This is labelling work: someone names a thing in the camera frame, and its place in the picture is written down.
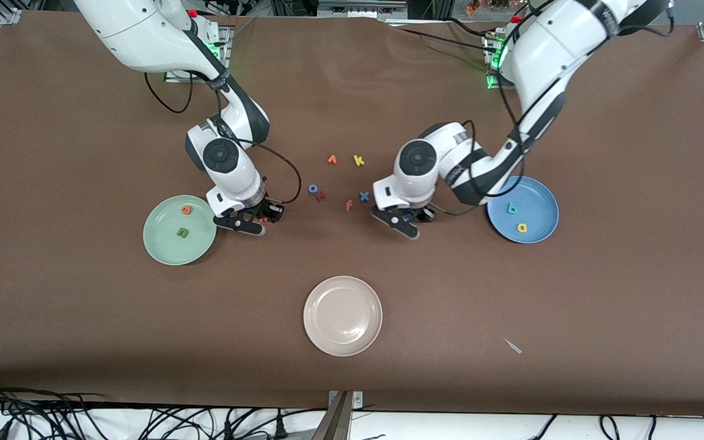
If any green plate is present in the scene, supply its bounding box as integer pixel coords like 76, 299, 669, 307
143, 195, 219, 266

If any blue plate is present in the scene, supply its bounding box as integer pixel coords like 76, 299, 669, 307
486, 176, 560, 244

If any beige plate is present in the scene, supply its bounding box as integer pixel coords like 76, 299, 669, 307
303, 276, 383, 357

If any brown table cover sheet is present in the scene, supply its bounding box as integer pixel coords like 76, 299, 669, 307
0, 11, 704, 416

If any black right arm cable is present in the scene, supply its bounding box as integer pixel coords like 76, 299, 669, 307
144, 70, 303, 205

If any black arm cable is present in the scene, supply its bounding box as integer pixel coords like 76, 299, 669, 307
434, 0, 674, 218
144, 70, 303, 205

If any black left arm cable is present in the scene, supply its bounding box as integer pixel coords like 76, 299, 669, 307
434, 0, 674, 218

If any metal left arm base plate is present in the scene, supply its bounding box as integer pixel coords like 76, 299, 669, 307
484, 34, 518, 92

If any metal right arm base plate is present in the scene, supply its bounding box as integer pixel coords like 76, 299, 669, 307
164, 24, 232, 84

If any black cable on table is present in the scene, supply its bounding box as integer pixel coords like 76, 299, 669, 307
389, 21, 499, 65

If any silver background rail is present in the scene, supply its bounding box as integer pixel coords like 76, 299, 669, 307
318, 0, 408, 18

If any metal table edge bracket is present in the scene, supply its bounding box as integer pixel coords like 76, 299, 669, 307
312, 390, 365, 440

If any black cable tangle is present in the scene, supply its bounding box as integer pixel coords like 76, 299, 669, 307
0, 376, 328, 440

